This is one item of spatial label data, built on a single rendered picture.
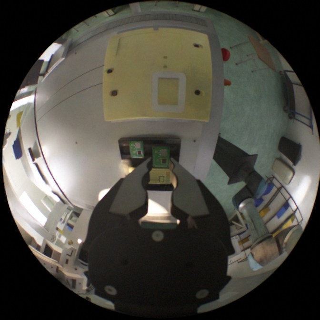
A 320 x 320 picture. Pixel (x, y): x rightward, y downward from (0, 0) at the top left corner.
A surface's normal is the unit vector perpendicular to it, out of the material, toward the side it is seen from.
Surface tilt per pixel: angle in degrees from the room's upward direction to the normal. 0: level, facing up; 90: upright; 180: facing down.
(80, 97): 0
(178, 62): 0
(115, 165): 0
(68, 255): 90
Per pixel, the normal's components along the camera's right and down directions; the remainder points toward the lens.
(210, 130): -0.01, 0.48
